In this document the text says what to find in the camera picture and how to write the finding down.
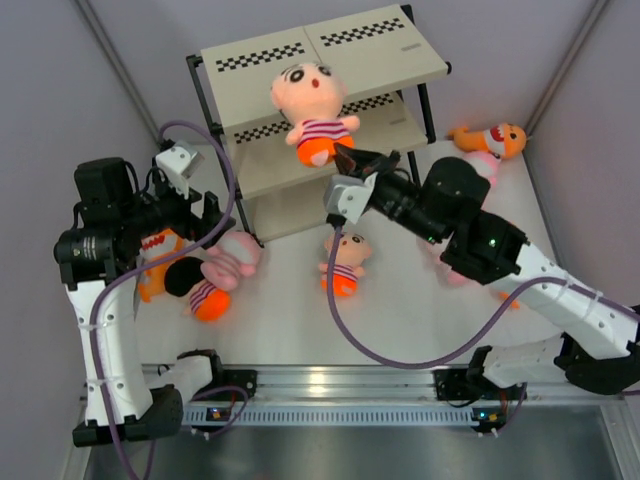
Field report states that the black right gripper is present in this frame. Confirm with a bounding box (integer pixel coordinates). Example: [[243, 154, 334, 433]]
[[331, 145, 446, 248]]

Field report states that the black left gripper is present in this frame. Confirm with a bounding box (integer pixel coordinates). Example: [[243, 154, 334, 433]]
[[118, 170, 233, 250]]

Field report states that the black-haired boy doll plush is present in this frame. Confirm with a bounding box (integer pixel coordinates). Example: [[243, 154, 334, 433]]
[[164, 256, 231, 322]]

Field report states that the large boy doll plush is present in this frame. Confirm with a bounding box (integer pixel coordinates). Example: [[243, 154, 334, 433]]
[[270, 63, 360, 168]]

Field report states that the small boy doll plush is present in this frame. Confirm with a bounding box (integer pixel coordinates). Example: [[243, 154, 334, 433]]
[[333, 233, 372, 297]]

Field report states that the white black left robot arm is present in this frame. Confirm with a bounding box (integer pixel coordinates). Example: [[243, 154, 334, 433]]
[[54, 157, 235, 447]]

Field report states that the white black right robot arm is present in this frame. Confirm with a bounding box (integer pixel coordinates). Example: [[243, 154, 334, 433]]
[[324, 146, 639, 397]]

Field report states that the beige black three-tier shelf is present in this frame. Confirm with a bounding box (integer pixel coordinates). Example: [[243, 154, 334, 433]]
[[187, 4, 451, 242]]

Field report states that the pink striped plush left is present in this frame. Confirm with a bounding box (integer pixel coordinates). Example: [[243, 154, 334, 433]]
[[201, 231, 263, 292]]

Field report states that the pink striped plush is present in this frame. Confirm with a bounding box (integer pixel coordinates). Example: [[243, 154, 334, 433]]
[[417, 239, 471, 287], [463, 151, 501, 187], [201, 231, 263, 292]]

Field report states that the orange shark plush left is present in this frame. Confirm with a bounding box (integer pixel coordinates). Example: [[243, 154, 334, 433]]
[[138, 228, 184, 303]]

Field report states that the orange shark plush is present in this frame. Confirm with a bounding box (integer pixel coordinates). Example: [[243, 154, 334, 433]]
[[138, 228, 184, 303], [447, 123, 528, 159], [498, 292, 521, 310]]

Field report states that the pink striped plush far right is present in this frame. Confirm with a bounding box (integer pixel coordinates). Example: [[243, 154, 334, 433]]
[[463, 151, 501, 187]]

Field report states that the pink striped plush lower right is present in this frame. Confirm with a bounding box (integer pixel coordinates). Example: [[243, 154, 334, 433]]
[[417, 239, 471, 287]]

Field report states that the orange shark plush far right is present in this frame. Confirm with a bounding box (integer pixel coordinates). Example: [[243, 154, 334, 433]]
[[447, 123, 528, 159]]

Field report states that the orange shark plush near right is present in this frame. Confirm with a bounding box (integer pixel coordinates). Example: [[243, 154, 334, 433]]
[[498, 292, 521, 310]]

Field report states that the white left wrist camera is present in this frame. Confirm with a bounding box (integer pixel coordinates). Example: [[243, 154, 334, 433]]
[[155, 141, 204, 199]]

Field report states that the aluminium mounting rail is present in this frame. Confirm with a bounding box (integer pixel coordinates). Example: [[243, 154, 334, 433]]
[[79, 364, 626, 402]]

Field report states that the white slotted cable duct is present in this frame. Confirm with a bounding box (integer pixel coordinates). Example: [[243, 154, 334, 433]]
[[182, 404, 479, 428]]

